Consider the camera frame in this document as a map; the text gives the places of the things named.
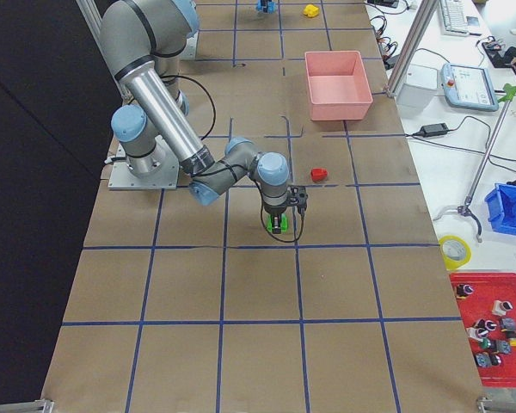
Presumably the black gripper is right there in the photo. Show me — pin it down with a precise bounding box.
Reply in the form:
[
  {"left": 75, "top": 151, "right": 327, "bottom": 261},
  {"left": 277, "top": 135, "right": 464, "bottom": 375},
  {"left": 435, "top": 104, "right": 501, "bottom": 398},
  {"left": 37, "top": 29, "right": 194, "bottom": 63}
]
[{"left": 265, "top": 205, "right": 288, "bottom": 227}]

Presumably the green toy block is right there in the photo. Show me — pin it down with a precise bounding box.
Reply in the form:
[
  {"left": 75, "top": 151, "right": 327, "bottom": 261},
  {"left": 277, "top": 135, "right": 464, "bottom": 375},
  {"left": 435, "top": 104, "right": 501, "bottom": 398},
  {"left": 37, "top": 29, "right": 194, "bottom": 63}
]
[{"left": 267, "top": 213, "right": 288, "bottom": 234}]

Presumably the red toy block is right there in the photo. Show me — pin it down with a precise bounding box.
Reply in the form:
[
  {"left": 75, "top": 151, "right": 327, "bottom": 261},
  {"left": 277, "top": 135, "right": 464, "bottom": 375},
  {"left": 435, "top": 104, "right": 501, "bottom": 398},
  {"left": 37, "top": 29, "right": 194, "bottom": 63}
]
[{"left": 310, "top": 168, "right": 329, "bottom": 182}]

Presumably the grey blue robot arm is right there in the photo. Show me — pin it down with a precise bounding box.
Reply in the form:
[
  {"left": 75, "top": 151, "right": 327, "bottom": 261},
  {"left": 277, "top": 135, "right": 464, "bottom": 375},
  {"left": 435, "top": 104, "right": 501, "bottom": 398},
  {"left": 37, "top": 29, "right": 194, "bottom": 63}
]
[{"left": 99, "top": 1, "right": 291, "bottom": 234}]

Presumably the pink plastic box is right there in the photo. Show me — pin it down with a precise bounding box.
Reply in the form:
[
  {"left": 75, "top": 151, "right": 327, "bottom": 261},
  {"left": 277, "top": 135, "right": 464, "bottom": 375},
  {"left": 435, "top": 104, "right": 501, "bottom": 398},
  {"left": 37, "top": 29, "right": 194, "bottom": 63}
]
[{"left": 304, "top": 51, "right": 373, "bottom": 121}]

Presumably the white square box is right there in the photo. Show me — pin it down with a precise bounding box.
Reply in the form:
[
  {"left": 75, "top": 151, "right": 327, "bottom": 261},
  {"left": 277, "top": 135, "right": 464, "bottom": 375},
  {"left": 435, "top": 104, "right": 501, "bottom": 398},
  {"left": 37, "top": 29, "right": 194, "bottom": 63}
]
[{"left": 396, "top": 65, "right": 439, "bottom": 118}]

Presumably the brown paper table cover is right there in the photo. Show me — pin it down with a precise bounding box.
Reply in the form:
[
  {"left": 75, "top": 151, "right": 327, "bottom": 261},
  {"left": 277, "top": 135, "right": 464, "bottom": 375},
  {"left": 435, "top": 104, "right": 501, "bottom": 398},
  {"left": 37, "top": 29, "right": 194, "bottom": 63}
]
[{"left": 42, "top": 1, "right": 482, "bottom": 412}]

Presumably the black power adapter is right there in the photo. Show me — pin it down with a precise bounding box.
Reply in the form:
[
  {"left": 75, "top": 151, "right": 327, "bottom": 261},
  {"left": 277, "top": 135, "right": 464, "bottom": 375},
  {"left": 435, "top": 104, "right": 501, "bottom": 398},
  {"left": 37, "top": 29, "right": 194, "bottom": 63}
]
[{"left": 419, "top": 123, "right": 450, "bottom": 138}]

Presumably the yellow tape roll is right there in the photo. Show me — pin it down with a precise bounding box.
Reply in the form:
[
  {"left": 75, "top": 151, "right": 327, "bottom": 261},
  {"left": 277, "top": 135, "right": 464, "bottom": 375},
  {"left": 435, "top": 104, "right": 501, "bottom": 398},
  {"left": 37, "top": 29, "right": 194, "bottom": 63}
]
[{"left": 439, "top": 235, "right": 471, "bottom": 270}]

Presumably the black white push button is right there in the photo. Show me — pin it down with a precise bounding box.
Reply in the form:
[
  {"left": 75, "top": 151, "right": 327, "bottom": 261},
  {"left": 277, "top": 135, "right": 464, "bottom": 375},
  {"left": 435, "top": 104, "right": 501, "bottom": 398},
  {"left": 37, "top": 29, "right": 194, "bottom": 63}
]
[{"left": 455, "top": 283, "right": 474, "bottom": 299}]

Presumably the yellow toy block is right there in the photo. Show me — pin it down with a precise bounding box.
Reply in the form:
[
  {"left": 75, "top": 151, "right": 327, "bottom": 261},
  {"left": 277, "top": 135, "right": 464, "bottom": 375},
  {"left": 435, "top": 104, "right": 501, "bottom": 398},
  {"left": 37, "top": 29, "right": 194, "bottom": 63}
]
[{"left": 303, "top": 3, "right": 320, "bottom": 18}]

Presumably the blue toy block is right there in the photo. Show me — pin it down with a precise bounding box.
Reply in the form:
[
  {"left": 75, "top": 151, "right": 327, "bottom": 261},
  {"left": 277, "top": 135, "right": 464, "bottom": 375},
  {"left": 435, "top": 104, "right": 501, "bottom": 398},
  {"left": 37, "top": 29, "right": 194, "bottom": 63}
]
[{"left": 255, "top": 0, "right": 277, "bottom": 14}]

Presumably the robot teach pendant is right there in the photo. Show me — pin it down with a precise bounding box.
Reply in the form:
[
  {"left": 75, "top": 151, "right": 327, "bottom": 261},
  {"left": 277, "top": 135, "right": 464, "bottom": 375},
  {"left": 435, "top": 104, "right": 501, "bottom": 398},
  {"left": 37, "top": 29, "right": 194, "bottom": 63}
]
[{"left": 440, "top": 63, "right": 499, "bottom": 112}]

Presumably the blue storage bin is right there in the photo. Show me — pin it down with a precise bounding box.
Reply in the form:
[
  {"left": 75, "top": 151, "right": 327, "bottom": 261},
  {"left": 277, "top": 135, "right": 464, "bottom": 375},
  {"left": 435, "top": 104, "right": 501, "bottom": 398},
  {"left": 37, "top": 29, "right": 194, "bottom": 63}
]
[{"left": 484, "top": 180, "right": 516, "bottom": 236}]

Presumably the white pink push button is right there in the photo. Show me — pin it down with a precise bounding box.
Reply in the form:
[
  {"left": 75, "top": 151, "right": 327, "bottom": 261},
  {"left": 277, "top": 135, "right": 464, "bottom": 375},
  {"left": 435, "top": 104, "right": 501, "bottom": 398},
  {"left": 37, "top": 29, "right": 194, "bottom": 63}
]
[{"left": 466, "top": 318, "right": 497, "bottom": 342}]

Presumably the red plastic tray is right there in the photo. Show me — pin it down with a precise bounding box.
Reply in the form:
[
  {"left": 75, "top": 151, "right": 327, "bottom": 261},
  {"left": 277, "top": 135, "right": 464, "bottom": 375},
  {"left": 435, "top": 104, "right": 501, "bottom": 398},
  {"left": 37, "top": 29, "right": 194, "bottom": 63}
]
[{"left": 450, "top": 272, "right": 516, "bottom": 387}]

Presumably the white keyboard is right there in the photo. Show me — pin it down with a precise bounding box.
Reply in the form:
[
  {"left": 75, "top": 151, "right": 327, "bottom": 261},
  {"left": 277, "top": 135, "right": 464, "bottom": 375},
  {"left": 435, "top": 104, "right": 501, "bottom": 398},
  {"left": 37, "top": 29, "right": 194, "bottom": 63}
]
[{"left": 438, "top": 0, "right": 481, "bottom": 36}]

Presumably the long metal grabber tool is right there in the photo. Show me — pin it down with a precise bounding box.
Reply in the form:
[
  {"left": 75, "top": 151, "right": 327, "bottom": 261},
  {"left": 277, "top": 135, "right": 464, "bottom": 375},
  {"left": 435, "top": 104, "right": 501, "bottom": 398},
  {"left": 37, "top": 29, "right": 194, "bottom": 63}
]
[{"left": 433, "top": 83, "right": 516, "bottom": 243}]

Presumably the black camera cable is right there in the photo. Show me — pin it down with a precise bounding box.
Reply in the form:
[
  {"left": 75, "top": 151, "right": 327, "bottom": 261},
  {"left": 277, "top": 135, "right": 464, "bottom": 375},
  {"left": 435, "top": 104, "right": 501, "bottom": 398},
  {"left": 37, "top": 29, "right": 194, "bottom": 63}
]
[{"left": 260, "top": 201, "right": 307, "bottom": 243}]

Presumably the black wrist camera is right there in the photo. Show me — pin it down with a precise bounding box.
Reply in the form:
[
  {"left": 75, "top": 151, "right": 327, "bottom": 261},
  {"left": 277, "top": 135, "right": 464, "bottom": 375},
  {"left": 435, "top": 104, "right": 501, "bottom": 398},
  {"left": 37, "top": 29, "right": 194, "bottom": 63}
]
[{"left": 287, "top": 185, "right": 308, "bottom": 215}]

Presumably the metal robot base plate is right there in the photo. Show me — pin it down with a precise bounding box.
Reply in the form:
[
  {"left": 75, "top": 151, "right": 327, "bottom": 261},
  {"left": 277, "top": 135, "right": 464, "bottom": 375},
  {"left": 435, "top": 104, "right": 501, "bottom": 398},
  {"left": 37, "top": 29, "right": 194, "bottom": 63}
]
[{"left": 108, "top": 135, "right": 180, "bottom": 190}]

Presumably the white black switch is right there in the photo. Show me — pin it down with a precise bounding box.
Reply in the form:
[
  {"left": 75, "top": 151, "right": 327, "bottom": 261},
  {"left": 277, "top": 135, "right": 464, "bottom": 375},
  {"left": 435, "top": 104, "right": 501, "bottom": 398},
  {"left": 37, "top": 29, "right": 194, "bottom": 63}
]
[{"left": 492, "top": 299, "right": 513, "bottom": 317}]

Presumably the aluminium frame post right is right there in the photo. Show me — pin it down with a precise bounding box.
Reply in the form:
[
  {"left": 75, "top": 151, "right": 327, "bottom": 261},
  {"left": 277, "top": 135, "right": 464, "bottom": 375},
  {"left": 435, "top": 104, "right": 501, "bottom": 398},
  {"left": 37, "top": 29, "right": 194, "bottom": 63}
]
[{"left": 384, "top": 0, "right": 437, "bottom": 98}]

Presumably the aluminium frame post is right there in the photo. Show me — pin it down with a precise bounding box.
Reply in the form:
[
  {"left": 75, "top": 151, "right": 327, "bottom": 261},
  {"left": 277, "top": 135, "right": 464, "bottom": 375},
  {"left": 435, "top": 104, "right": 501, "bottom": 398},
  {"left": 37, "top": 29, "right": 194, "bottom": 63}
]
[
  {"left": 384, "top": 0, "right": 437, "bottom": 98},
  {"left": 76, "top": 0, "right": 132, "bottom": 104}
]

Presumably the blue black switch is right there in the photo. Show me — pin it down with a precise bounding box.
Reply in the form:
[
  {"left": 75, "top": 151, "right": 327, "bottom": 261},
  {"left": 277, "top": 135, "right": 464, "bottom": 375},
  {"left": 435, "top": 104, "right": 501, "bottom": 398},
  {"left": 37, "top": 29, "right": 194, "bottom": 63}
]
[{"left": 474, "top": 352, "right": 502, "bottom": 368}]

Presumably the green black switch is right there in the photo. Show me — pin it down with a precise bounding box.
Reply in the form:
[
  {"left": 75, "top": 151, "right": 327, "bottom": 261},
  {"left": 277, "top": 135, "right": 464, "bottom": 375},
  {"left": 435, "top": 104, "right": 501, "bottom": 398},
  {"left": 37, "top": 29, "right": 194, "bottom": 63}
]
[{"left": 480, "top": 338, "right": 512, "bottom": 354}]

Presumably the grey yellow switch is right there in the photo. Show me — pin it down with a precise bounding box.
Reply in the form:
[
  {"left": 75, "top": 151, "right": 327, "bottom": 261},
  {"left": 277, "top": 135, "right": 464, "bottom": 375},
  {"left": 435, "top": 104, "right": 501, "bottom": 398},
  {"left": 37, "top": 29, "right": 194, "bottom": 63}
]
[{"left": 500, "top": 317, "right": 516, "bottom": 347}]

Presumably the aluminium frame post left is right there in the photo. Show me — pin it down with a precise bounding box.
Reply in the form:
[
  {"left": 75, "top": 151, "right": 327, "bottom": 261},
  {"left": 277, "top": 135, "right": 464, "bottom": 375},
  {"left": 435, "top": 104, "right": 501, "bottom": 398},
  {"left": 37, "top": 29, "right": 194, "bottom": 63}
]
[{"left": 76, "top": 0, "right": 132, "bottom": 104}]

